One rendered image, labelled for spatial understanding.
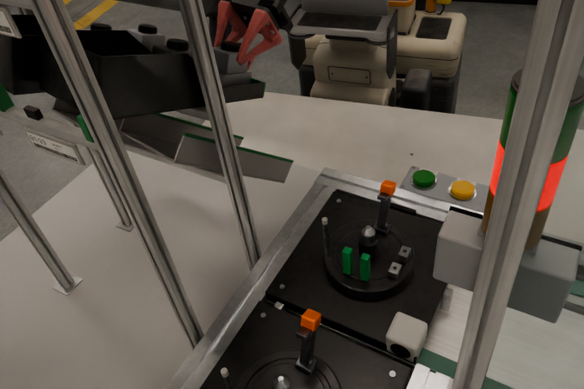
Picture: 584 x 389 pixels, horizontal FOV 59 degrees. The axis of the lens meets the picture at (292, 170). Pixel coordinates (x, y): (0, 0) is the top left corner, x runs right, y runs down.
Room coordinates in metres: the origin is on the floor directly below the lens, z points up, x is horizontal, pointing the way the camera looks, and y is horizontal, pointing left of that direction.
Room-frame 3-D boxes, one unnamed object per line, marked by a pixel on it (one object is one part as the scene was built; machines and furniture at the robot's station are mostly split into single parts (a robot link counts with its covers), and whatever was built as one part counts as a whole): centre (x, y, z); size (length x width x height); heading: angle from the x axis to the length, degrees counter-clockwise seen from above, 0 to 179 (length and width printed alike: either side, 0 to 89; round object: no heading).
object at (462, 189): (0.62, -0.29, 0.96); 0.04 x 0.04 x 0.02
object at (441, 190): (0.62, -0.29, 0.93); 0.21 x 0.07 x 0.06; 55
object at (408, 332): (0.36, -0.12, 0.97); 0.05 x 0.05 x 0.04; 55
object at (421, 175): (0.66, -0.23, 0.96); 0.04 x 0.04 x 0.02
